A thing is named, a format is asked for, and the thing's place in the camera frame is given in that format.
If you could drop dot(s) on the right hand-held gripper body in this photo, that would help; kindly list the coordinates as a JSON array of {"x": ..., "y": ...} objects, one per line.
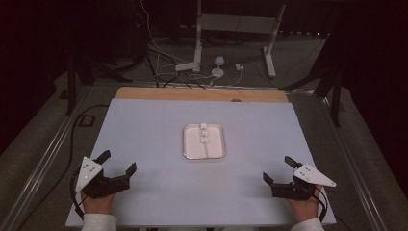
[{"x": 293, "y": 191}]

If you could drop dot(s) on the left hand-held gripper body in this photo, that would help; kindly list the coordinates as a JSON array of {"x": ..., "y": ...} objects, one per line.
[{"x": 96, "y": 184}]

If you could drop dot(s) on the white square tray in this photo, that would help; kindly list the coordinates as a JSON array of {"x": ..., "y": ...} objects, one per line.
[{"x": 194, "y": 146}]

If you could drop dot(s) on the small white food piece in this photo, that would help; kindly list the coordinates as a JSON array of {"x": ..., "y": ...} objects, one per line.
[
  {"x": 204, "y": 133},
  {"x": 203, "y": 126},
  {"x": 203, "y": 140}
]

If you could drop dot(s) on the person's left hand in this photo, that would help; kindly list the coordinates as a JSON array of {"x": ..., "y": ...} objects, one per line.
[{"x": 97, "y": 205}]

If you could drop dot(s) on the person's right hand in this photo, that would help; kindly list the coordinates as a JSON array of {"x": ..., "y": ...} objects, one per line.
[{"x": 304, "y": 210}]

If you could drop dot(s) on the black square floor plate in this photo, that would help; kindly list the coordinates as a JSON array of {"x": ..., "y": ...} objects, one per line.
[{"x": 86, "y": 120}]

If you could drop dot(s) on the pale blue table board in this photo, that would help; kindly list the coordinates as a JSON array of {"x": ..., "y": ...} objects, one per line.
[{"x": 154, "y": 134}]

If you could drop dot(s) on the black tripod stand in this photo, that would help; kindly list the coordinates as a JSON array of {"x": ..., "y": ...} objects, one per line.
[
  {"x": 71, "y": 86},
  {"x": 335, "y": 96}
]

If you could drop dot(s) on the small white adapter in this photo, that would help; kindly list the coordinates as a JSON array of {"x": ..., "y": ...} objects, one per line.
[{"x": 239, "y": 67}]

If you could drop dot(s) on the white power strip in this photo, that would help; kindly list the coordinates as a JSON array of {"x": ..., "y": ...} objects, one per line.
[{"x": 186, "y": 66}]

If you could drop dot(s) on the round white webcam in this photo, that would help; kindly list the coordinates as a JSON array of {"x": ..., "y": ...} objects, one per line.
[{"x": 218, "y": 62}]

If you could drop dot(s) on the white metal stand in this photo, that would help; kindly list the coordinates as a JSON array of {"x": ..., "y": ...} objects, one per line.
[{"x": 234, "y": 24}]

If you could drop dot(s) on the metal floor rail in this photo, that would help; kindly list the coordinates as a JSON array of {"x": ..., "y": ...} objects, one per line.
[
  {"x": 48, "y": 150},
  {"x": 356, "y": 166}
]

